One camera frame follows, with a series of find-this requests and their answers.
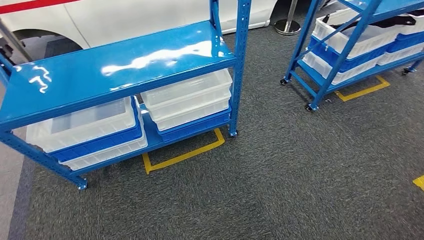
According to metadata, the yellow floor tape marking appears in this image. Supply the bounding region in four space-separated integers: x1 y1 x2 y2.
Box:
412 175 424 192

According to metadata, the black curved trim piece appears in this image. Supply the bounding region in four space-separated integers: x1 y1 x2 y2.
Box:
321 13 418 31

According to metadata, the steel stanchion pole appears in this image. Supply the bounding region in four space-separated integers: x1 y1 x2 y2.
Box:
274 0 302 36
0 18 33 64

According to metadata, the translucent white plastic bin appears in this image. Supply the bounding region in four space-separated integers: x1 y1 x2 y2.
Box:
377 42 424 66
145 89 232 132
59 105 149 172
25 96 137 154
302 49 382 86
311 8 403 60
397 13 424 36
140 68 233 110

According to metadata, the blue metal shelf rack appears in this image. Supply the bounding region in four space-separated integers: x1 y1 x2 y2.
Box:
279 0 424 113
0 0 253 191

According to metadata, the white car with red stripe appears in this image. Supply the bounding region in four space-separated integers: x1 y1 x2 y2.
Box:
0 0 335 64

